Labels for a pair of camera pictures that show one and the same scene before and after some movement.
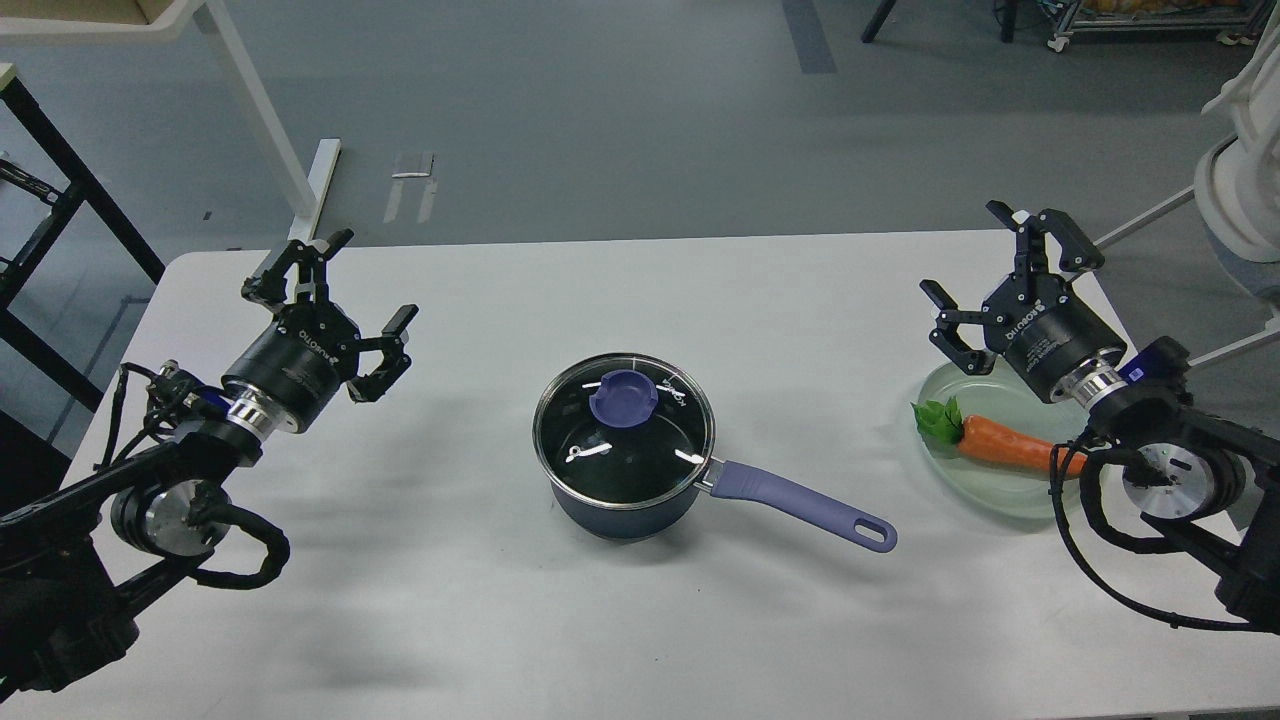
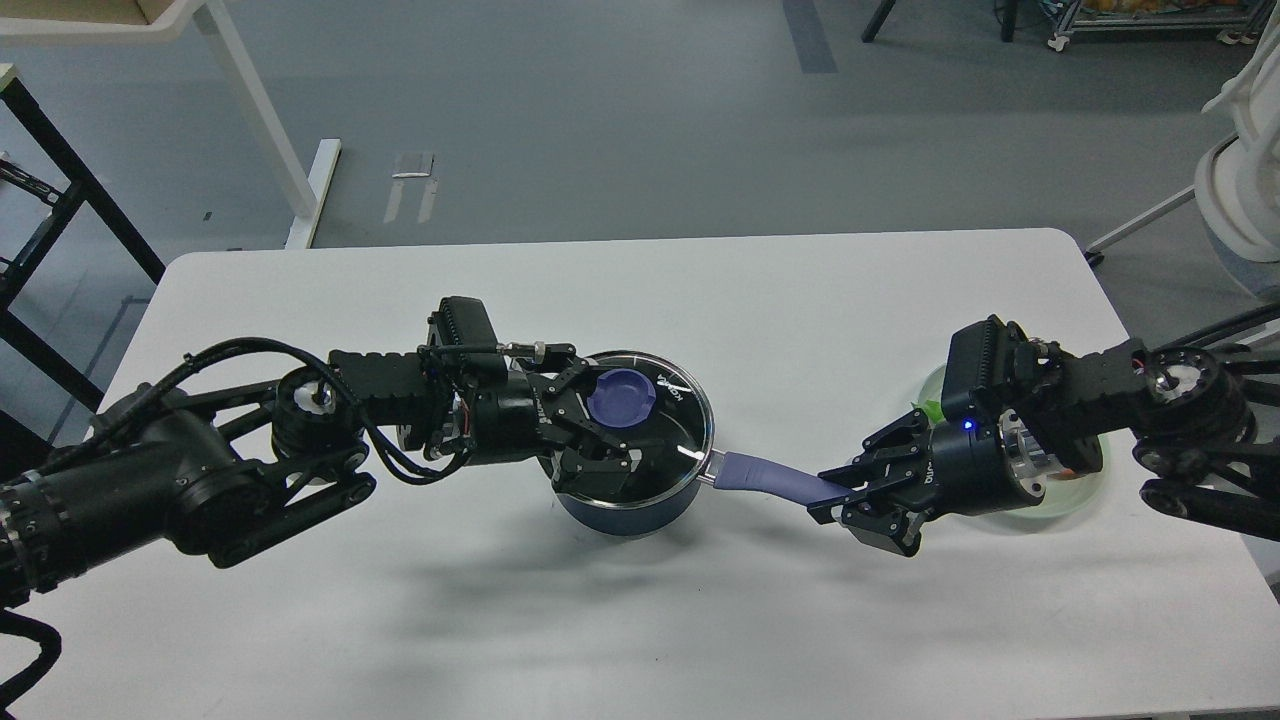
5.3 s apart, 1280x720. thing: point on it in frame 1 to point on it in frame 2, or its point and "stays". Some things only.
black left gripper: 298,365 to 505,409
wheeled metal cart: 1237,21 stays
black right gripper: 1033,321 to 970,470
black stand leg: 878,19 stays
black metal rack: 66,196 stays
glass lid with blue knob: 624,429 stays
